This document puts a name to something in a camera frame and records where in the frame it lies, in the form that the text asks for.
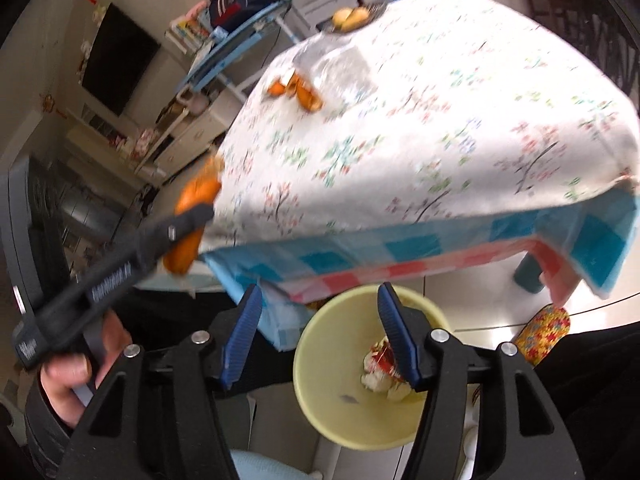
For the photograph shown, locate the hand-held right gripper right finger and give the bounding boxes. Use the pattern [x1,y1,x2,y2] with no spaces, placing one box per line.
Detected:
[377,282,583,480]

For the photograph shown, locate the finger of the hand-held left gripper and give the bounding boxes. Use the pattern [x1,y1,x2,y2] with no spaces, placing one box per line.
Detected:
[134,203,216,282]

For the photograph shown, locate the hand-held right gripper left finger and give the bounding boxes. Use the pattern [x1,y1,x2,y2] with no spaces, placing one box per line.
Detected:
[60,284,263,480]

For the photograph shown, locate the red snack packet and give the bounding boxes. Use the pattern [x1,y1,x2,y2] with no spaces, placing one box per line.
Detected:
[367,337,401,376]

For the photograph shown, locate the large orange peel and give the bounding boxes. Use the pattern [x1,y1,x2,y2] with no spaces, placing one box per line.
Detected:
[162,154,224,277]

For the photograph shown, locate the pile of wrapper trash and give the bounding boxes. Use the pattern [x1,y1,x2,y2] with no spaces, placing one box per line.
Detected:
[361,347,416,402]

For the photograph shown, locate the yellow plastic bin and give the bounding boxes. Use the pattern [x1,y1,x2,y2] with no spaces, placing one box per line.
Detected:
[292,284,468,451]

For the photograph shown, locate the curled orange peel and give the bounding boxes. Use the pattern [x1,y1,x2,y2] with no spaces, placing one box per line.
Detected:
[287,72,325,112]

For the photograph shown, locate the clear plastic packaging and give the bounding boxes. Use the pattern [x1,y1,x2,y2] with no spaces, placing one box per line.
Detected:
[292,40,378,108]

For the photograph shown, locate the person's left forearm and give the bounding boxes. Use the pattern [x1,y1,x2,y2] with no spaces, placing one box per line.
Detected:
[20,380,81,480]

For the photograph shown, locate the person's left hand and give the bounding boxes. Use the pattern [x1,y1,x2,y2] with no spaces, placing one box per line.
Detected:
[39,309,132,431]

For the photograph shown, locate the blue pink checked cloth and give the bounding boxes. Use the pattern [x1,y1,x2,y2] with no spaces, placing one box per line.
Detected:
[200,195,640,351]

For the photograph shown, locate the pink gift bag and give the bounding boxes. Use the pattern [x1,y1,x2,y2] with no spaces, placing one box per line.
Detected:
[135,127,161,153]

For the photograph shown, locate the cream television stand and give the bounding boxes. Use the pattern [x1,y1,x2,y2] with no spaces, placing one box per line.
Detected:
[65,95,241,181]

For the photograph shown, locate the pink plastic jug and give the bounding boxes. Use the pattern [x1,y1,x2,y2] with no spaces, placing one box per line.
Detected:
[182,91,211,113]

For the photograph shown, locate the floral yellow slipper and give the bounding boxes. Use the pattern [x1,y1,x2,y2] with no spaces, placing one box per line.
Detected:
[514,306,571,367]

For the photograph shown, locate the teal table leg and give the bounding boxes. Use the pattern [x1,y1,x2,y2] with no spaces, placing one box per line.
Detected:
[514,252,548,295]

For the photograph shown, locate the blue study desk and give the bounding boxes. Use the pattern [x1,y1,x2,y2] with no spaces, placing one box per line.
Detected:
[175,0,301,103]

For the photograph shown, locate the row of books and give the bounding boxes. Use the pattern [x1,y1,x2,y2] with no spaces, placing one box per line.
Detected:
[165,10,213,53]

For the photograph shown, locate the person's right leg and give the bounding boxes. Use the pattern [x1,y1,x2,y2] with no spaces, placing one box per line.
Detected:
[530,320,640,480]

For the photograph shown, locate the floral white tablecloth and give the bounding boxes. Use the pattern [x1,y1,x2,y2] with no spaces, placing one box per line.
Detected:
[197,0,640,261]

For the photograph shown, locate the dark fruit plate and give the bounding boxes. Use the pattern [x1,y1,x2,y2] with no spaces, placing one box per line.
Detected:
[317,2,388,36]

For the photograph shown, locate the white floor appliance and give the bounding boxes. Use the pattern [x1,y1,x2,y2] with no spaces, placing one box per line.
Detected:
[300,0,371,33]

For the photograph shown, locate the black folding chair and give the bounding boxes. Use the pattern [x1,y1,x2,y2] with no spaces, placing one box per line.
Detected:
[520,0,640,111]

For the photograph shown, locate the black wall television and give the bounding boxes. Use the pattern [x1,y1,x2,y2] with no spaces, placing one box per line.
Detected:
[80,2,162,117]

